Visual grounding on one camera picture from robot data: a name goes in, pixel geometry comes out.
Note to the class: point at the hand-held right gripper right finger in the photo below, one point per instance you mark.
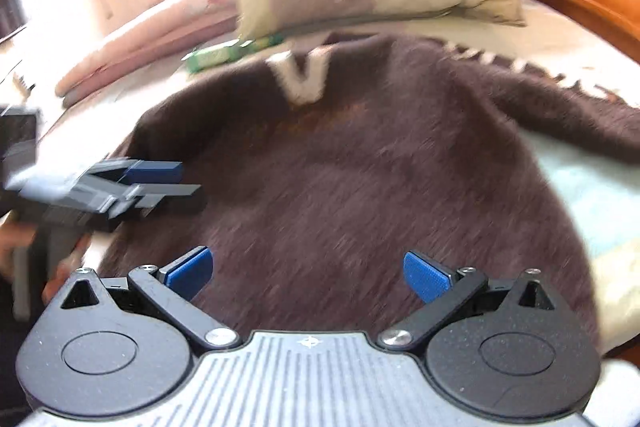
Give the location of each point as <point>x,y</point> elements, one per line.
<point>427,277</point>

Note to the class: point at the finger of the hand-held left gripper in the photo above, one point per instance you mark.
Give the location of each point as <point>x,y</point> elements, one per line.
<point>160,196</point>
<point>150,172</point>

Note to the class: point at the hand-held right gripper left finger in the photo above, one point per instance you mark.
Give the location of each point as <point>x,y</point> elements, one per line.
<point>190,272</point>

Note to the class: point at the brown knit sweater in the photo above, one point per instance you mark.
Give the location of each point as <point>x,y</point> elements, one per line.
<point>350,167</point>

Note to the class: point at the person's left hand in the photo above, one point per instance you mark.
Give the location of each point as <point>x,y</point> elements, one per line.
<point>70,262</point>

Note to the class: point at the folded pink floral quilt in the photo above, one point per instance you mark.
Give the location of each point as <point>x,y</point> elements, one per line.
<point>150,37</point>

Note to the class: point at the green glass bottle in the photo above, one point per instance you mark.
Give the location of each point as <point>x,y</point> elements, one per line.
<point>220,54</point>

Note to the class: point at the striped bed sheet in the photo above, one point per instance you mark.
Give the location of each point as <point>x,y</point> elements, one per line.
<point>575,187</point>

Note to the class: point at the wall television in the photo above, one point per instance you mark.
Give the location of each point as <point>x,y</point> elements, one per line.
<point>10,7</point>

